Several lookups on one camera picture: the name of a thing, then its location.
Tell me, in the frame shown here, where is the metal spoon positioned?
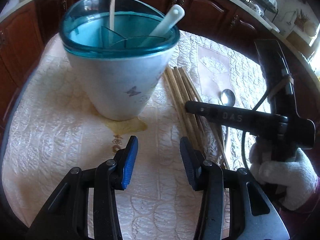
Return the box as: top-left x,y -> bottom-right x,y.
220,89 -> 236,152

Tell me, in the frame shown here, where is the wooden chopstick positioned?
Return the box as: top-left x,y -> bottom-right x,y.
109,0 -> 116,31
178,68 -> 229,169
172,67 -> 204,153
165,66 -> 187,136

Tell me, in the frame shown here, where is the white gloved right hand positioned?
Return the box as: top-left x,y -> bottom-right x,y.
249,139 -> 319,211

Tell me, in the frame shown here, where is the wooden cutting board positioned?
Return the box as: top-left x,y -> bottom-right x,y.
286,31 -> 313,58

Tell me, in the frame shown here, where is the cream quilted tablecloth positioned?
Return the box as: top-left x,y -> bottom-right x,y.
2,31 -> 266,239

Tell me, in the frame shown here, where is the wicker utensil basket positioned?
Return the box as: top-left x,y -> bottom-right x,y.
294,9 -> 310,31

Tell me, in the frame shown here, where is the white plastic spoon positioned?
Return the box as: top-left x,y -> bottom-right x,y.
139,4 -> 185,47

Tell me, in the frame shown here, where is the white teal utensil holder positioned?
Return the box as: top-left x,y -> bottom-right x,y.
59,0 -> 180,121

